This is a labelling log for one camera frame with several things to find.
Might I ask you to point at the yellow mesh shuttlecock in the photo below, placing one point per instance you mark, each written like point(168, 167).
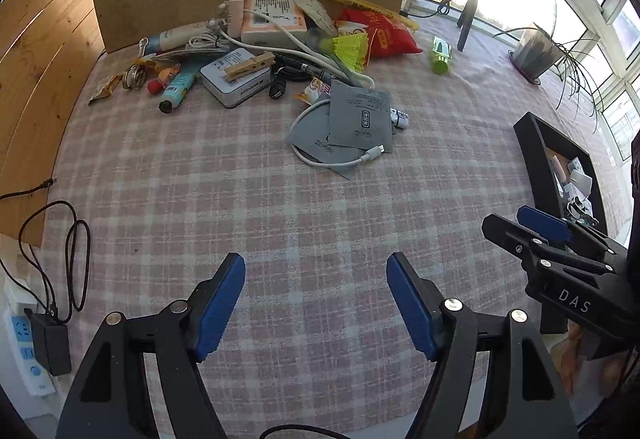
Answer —
point(352, 49)

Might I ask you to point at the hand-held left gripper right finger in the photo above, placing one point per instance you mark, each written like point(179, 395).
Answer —
point(412, 309)

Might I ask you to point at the red snack bag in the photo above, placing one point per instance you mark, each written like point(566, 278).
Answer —
point(385, 31)

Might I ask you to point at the white power strip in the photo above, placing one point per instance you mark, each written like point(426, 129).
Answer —
point(22, 334)

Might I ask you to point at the metal clamp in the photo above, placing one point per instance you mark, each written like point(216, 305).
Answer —
point(580, 211)

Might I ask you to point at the green tube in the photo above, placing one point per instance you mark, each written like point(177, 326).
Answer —
point(440, 54)

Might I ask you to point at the wooden clothespin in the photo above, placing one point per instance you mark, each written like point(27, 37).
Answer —
point(250, 65)

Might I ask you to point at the black power adapter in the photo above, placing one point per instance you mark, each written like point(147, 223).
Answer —
point(50, 346)

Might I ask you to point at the white tube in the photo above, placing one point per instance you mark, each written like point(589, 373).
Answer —
point(175, 36)

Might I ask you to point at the potted plant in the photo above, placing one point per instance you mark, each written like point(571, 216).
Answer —
point(537, 51)

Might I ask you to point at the orange snack packet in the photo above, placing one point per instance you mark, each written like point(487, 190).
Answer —
point(312, 91)

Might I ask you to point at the small brown snack packet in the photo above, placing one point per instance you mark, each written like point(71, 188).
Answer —
point(105, 86)

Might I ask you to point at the brown plant saucer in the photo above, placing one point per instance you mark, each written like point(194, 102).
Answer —
point(522, 71)

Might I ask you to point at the black USB adapter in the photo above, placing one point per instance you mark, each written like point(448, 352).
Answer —
point(277, 89)

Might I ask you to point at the silver metal clip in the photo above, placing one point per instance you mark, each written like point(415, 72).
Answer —
point(135, 76)

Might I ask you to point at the grey packet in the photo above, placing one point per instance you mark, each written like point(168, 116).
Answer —
point(360, 114)
point(315, 139)

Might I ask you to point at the small white toy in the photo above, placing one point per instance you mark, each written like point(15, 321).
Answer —
point(400, 119)

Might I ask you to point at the pink tube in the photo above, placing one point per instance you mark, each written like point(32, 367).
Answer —
point(556, 164)

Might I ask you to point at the small red ball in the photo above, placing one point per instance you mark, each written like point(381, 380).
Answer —
point(156, 86)

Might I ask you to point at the black tray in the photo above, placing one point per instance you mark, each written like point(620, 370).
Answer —
point(535, 159)

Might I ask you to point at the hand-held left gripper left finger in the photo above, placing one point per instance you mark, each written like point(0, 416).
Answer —
point(220, 304)

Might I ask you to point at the orange white tissue pack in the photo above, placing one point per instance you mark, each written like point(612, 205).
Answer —
point(272, 19)

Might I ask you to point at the white tin box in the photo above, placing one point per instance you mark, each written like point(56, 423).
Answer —
point(235, 86)

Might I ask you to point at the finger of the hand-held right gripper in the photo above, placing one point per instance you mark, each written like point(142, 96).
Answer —
point(505, 231)
point(542, 221)

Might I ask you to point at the teal tube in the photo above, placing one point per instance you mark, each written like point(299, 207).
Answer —
point(177, 89)

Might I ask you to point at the person's right hand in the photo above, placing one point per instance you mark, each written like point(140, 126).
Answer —
point(575, 359)

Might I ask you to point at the wooden panel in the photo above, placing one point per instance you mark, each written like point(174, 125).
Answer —
point(40, 69)

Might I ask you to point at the white window frame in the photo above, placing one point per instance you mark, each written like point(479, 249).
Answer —
point(600, 19)

